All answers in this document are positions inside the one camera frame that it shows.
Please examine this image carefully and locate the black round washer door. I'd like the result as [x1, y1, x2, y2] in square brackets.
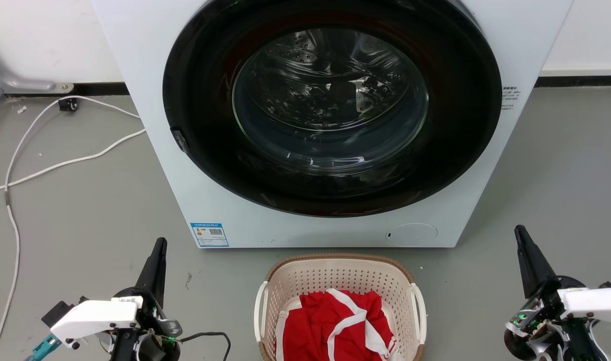
[162, 0, 503, 218]

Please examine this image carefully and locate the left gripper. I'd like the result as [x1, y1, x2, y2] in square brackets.
[111, 238, 183, 361]

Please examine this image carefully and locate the thin white cable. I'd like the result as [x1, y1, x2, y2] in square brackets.
[0, 95, 141, 361]

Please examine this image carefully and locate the grey metal pipe bracket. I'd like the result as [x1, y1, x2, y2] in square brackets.
[0, 43, 75, 95]

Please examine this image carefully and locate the white front-load washing machine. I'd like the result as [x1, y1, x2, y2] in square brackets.
[92, 0, 575, 249]

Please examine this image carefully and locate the red and white garment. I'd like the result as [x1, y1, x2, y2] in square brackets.
[275, 288, 400, 361]

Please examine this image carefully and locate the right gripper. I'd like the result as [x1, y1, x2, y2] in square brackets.
[503, 225, 611, 361]

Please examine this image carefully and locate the teal cable connector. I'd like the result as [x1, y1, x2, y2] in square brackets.
[25, 333, 63, 361]

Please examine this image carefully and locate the thick white cable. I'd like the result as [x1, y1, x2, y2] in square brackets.
[0, 128, 147, 195]

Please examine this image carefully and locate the beige perforated laundry basket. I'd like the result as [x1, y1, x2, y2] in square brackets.
[254, 253, 428, 361]

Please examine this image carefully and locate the blue energy label sticker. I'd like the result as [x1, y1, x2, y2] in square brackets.
[190, 222, 230, 248]

